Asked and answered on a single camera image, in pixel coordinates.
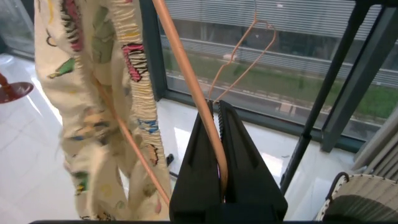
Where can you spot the dark red round object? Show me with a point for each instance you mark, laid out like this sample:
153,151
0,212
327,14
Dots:
15,91

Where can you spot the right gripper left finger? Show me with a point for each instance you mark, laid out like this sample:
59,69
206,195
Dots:
192,186

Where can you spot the black clothes rack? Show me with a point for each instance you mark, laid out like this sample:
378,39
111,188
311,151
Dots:
311,124

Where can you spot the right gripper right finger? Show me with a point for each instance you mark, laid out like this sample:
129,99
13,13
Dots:
252,186

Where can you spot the cream printed garment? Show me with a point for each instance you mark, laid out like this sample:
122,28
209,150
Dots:
77,93

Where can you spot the window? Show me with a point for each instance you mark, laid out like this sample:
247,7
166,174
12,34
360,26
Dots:
295,77

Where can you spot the white laundry basket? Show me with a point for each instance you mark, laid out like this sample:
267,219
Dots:
367,189

